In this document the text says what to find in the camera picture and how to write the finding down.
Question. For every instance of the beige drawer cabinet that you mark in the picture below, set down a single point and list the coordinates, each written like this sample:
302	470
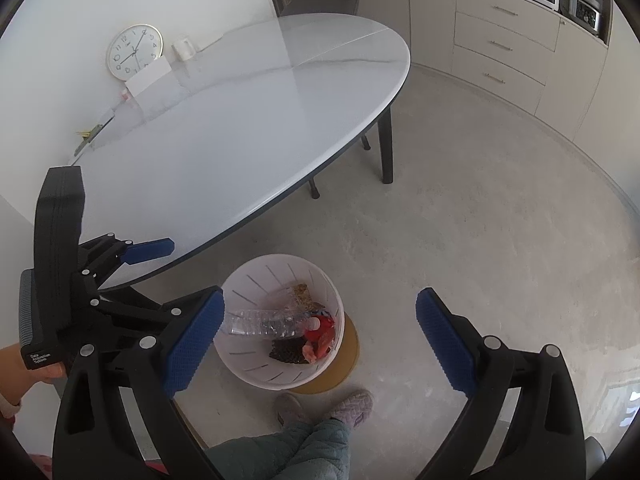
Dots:
533	58

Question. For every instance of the grey knitted slipper left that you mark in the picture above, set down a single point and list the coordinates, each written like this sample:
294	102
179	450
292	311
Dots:
289	411

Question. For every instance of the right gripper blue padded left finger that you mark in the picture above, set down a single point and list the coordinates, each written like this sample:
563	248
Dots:
195	320

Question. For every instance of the person's green trouser legs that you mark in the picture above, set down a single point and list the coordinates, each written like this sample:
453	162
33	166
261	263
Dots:
299	451

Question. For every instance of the red paper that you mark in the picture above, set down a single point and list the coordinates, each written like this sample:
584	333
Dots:
319	341

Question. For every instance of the white card box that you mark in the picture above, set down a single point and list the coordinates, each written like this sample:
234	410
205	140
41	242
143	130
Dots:
147	76

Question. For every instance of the round white wall clock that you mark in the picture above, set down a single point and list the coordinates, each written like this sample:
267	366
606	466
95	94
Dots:
133	49

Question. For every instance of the round yellow mat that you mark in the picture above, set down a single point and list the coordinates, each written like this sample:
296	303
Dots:
341	367

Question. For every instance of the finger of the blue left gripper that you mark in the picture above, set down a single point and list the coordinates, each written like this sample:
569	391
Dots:
147	251

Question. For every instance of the grey knitted slipper right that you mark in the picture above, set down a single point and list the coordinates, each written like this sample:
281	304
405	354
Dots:
354	410

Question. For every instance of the grey knitted slipper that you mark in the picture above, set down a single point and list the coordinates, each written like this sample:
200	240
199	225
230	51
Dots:
289	411
354	410

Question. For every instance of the white slotted trash bin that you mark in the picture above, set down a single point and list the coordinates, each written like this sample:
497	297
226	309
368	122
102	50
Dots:
263	283

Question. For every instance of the clear plastic bottle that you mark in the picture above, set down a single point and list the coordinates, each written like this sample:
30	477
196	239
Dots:
270	324

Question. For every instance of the brown cardboard piece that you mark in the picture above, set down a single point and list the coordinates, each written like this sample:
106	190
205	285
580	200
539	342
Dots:
303	300

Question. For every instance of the white mug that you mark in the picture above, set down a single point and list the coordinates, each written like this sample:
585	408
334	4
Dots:
184	49

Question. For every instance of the person's left hand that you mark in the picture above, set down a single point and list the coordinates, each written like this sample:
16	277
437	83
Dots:
16	379

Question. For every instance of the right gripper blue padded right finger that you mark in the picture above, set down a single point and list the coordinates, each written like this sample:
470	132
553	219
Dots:
452	338

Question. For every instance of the black foam mesh net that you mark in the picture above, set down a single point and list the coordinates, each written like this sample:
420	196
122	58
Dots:
288	351

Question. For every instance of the silver toaster oven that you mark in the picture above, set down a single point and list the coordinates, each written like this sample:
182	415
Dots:
587	14

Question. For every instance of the white paper with clips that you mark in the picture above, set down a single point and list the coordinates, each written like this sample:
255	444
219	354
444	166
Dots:
87	137

